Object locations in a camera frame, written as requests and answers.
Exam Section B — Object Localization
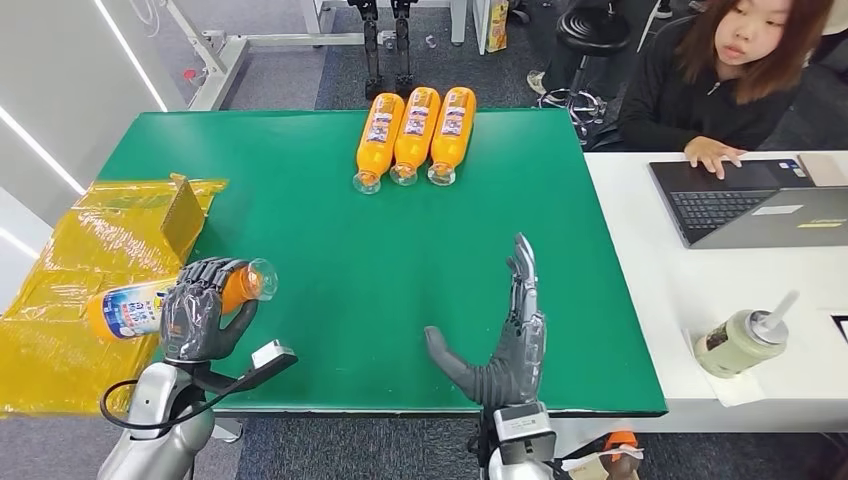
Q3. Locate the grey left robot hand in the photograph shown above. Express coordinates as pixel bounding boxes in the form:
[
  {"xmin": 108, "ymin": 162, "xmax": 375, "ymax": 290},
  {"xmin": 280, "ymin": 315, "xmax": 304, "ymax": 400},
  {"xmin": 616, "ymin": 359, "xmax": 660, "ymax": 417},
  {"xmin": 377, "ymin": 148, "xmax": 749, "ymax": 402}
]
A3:
[{"xmin": 159, "ymin": 257, "xmax": 260, "ymax": 364}]

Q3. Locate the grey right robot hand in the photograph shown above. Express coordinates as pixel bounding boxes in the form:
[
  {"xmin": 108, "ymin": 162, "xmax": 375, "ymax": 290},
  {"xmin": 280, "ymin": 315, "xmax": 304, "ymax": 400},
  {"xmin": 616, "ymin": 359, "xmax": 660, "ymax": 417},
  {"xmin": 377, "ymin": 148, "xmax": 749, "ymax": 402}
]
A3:
[{"xmin": 423, "ymin": 232, "xmax": 549, "ymax": 409}]

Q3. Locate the orange juice bottle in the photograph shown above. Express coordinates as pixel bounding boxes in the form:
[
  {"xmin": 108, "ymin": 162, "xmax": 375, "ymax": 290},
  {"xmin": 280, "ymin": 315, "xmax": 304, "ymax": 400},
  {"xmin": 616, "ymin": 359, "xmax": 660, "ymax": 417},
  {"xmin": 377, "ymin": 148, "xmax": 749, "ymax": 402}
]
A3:
[
  {"xmin": 426, "ymin": 86, "xmax": 478, "ymax": 187},
  {"xmin": 86, "ymin": 257, "xmax": 280, "ymax": 344},
  {"xmin": 352, "ymin": 91, "xmax": 407, "ymax": 196},
  {"xmin": 389, "ymin": 86, "xmax": 443, "ymax": 187}
]

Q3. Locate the yellow film-wrapped cardboard box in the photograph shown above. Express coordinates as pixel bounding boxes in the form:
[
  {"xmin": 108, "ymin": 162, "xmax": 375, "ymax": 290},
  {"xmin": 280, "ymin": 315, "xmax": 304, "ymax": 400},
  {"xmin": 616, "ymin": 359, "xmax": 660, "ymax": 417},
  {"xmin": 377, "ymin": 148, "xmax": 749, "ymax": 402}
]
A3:
[{"xmin": 0, "ymin": 173, "xmax": 229, "ymax": 419}]

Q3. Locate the orange tool with white tag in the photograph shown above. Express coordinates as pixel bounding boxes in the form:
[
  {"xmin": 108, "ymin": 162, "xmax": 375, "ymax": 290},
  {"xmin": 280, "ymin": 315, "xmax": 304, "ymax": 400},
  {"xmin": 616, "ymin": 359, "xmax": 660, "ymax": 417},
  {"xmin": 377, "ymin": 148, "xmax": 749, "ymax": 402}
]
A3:
[{"xmin": 563, "ymin": 431, "xmax": 645, "ymax": 480}]

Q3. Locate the green table mat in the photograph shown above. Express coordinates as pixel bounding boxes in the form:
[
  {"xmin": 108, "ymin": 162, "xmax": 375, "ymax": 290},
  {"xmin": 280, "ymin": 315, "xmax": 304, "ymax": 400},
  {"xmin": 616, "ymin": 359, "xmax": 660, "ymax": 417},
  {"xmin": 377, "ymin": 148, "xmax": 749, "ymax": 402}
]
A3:
[{"xmin": 97, "ymin": 108, "xmax": 670, "ymax": 418}]

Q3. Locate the pale green cup with straw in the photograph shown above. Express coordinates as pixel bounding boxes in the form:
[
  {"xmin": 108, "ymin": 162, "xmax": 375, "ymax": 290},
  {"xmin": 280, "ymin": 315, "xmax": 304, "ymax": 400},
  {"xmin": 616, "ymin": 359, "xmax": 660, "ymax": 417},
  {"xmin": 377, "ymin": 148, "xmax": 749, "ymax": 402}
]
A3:
[{"xmin": 692, "ymin": 289, "xmax": 802, "ymax": 381}]

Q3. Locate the dark grey laptop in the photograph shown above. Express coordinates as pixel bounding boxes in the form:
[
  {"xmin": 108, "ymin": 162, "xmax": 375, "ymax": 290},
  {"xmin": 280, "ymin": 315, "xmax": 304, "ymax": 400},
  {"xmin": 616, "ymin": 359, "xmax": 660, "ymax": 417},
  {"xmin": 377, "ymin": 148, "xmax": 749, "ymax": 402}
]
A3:
[{"xmin": 648, "ymin": 158, "xmax": 848, "ymax": 251}]

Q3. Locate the person's hand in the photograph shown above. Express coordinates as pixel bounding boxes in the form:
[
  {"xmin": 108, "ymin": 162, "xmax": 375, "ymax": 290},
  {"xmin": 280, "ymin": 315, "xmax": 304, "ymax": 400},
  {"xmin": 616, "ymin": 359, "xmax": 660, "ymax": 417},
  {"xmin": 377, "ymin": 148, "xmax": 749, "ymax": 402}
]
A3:
[{"xmin": 683, "ymin": 135, "xmax": 749, "ymax": 181}]

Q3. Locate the person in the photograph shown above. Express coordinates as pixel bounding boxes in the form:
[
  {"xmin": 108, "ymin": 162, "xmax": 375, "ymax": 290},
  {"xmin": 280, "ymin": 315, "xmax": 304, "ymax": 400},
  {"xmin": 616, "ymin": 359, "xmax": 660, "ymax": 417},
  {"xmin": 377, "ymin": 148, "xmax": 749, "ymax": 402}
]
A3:
[{"xmin": 618, "ymin": 0, "xmax": 837, "ymax": 181}]

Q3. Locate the black robot leg stand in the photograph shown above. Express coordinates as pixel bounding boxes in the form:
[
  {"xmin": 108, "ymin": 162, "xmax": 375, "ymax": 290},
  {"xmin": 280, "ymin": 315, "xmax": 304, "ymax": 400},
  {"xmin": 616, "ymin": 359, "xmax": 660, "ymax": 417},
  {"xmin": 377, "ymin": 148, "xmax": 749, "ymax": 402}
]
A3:
[
  {"xmin": 345, "ymin": 0, "xmax": 388, "ymax": 102},
  {"xmin": 388, "ymin": 0, "xmax": 419, "ymax": 98}
]

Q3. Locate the yellow carton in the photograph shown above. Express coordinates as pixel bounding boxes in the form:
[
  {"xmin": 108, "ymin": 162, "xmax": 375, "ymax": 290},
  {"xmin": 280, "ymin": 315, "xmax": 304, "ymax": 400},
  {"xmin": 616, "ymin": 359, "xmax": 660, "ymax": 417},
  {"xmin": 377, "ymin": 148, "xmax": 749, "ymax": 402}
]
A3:
[{"xmin": 485, "ymin": 0, "xmax": 510, "ymax": 54}]

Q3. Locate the black round stool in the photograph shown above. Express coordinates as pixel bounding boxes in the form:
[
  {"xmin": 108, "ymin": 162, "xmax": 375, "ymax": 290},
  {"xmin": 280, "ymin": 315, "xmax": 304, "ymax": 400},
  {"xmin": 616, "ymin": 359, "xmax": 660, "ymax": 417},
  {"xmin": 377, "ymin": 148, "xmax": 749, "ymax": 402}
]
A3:
[{"xmin": 537, "ymin": 5, "xmax": 633, "ymax": 144}]

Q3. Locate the pale pink card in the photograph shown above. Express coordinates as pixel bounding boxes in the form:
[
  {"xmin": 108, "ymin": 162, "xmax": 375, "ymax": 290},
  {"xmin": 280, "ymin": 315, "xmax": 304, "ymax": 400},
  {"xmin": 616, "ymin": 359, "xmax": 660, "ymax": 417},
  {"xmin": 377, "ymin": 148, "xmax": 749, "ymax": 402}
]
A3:
[{"xmin": 796, "ymin": 152, "xmax": 848, "ymax": 189}]

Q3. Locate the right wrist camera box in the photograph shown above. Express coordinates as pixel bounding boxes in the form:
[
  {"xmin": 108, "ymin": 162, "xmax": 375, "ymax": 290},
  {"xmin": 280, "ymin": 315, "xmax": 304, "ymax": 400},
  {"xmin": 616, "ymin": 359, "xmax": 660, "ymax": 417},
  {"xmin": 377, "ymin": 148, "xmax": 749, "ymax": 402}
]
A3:
[{"xmin": 492, "ymin": 401, "xmax": 558, "ymax": 466}]

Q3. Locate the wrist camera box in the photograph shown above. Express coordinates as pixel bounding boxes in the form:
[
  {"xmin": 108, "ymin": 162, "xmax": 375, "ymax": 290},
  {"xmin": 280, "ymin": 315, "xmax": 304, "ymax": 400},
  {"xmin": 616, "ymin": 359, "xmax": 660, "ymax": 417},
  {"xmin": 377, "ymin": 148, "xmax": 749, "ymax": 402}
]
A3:
[
  {"xmin": 250, "ymin": 339, "xmax": 299, "ymax": 387},
  {"xmin": 492, "ymin": 401, "xmax": 558, "ymax": 466}
]

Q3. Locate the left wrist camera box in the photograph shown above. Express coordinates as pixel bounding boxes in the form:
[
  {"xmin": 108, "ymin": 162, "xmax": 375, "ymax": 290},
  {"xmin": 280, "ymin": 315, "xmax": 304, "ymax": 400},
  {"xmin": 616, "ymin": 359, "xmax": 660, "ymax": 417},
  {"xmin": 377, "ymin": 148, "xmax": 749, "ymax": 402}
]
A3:
[{"xmin": 250, "ymin": 339, "xmax": 299, "ymax": 387}]

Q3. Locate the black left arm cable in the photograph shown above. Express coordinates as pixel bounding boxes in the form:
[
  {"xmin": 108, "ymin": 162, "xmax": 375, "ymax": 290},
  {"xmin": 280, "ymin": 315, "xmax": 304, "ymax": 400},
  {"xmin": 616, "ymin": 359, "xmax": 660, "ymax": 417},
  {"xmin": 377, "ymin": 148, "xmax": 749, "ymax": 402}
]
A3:
[{"xmin": 99, "ymin": 360, "xmax": 296, "ymax": 433}]

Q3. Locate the white metal frame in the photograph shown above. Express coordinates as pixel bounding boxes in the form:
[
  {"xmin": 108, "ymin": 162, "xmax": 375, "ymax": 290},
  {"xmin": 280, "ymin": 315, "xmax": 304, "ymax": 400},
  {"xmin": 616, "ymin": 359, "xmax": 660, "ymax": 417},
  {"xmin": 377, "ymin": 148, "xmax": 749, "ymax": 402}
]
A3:
[{"xmin": 162, "ymin": 0, "xmax": 469, "ymax": 113}]

